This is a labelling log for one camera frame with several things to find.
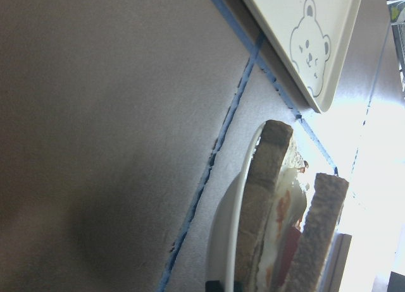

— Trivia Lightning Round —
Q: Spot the white round plate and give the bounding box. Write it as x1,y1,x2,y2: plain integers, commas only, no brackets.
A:
205,123,265,291

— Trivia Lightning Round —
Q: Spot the bread slice under egg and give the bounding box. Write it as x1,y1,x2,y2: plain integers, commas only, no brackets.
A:
234,120,293,291

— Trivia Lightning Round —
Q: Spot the brown bread slice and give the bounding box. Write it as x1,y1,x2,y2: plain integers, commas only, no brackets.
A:
280,173,349,291

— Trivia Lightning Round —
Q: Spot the vertical blue tape right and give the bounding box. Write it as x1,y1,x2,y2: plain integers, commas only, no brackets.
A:
350,27,390,179

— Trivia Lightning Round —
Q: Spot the fried egg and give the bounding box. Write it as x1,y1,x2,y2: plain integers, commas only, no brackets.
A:
253,139,309,291

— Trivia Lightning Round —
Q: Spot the horizontal blue tape upper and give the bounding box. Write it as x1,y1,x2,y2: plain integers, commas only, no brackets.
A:
211,0,339,176

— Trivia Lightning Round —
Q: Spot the cream bear serving tray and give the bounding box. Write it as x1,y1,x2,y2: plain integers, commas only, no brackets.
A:
243,0,361,113

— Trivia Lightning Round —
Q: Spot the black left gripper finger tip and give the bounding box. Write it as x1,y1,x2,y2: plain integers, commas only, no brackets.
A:
205,280,223,292

